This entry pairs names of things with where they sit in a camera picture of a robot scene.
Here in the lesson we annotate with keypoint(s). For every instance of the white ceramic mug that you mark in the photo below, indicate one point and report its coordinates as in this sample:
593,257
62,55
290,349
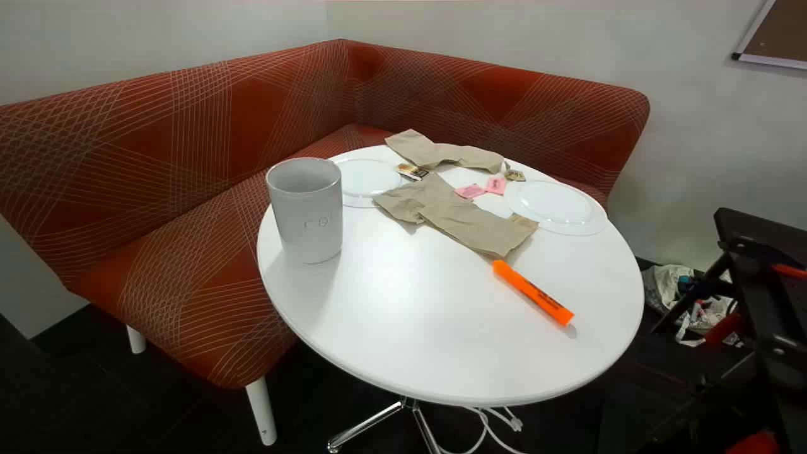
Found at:
307,221

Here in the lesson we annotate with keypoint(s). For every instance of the large beige cloth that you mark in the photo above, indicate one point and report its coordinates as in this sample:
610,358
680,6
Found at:
458,221

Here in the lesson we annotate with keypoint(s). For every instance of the clear plastic plate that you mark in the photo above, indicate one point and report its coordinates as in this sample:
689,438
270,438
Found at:
370,176
555,208

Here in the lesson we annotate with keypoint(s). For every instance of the small beige cloth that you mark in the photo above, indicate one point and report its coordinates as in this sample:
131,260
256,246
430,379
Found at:
436,152

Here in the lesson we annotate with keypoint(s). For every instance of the pink paper scrap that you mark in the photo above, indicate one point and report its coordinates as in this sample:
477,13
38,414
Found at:
489,188

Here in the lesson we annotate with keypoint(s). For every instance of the small metal key object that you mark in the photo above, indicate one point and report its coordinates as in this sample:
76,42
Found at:
513,174

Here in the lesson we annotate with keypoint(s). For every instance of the orange marker pen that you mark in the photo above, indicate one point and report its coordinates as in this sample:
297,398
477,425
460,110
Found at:
530,290

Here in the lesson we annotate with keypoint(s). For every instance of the chrome table base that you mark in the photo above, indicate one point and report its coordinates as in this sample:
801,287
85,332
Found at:
365,425

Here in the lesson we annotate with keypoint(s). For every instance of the white crumpled bag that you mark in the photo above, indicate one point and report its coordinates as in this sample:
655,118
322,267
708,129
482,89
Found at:
671,280

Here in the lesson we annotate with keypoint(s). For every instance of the orange patterned corner sofa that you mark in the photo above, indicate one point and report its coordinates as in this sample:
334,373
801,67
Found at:
128,168

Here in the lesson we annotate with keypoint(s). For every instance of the black equipment stand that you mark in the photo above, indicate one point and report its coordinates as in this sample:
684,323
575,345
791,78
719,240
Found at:
771,335

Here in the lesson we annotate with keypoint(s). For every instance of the framed cork board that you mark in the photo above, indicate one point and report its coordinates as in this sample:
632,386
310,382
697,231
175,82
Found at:
782,28

